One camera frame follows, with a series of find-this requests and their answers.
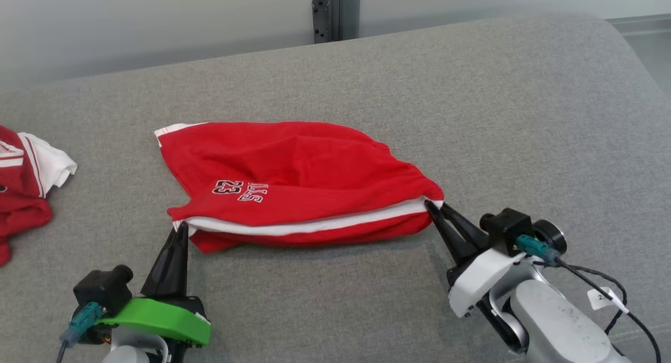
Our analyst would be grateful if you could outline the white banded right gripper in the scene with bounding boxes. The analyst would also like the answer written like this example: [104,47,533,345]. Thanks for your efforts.
[424,199,525,319]

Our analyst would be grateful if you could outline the teal right cable connector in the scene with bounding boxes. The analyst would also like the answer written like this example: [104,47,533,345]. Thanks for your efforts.
[515,234,560,265]

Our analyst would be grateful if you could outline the teal cable connector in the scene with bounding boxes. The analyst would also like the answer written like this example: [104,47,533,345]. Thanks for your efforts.
[515,234,560,265]
[59,302,105,349]

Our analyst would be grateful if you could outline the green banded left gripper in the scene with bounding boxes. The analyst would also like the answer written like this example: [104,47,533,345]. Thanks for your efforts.
[97,222,211,348]

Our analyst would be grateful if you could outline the black right camera cable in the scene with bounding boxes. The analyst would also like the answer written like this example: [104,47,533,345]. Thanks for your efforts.
[556,261,662,363]

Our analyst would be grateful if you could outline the grey wall skirting strip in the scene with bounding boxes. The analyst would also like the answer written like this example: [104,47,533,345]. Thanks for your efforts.
[605,14,671,37]

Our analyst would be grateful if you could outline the red white sports jersey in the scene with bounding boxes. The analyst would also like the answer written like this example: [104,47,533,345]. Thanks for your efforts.
[0,124,78,266]

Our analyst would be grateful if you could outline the red shorts with number print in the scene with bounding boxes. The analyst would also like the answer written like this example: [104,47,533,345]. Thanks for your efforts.
[154,121,445,253]

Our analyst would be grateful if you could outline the white tape cable label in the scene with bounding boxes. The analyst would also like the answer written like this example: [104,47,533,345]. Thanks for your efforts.
[587,286,628,312]

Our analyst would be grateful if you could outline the black cylindrical right gripper motor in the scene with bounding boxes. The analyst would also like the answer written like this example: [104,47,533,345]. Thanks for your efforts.
[532,220,568,254]

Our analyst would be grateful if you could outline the teal left cable connector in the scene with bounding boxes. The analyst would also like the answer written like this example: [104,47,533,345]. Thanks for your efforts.
[59,302,105,349]

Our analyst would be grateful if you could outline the grey metal post with bracket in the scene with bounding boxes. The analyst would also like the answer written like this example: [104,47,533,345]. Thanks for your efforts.
[313,0,361,44]

